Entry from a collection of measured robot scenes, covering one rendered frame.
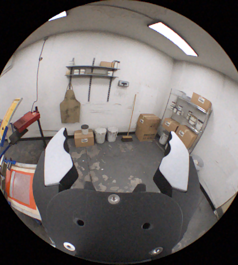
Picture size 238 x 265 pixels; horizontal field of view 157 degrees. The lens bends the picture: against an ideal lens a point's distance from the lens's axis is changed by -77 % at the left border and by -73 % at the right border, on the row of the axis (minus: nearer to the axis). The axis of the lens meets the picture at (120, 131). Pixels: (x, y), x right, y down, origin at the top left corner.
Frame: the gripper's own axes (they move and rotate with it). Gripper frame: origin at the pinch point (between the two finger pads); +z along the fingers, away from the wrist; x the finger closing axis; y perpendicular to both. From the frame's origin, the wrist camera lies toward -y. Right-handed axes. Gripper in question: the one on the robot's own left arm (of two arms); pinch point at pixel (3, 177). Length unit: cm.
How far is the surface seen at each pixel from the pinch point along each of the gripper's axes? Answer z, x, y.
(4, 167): -4.3, 1.8, -11.2
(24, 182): 7.3, 37.9, -6.7
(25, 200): 7.3, 41.1, 13.3
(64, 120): 41, 63, -193
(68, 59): -112, 66, -200
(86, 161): 103, 114, -109
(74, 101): -6, 91, -195
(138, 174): 102, 220, -52
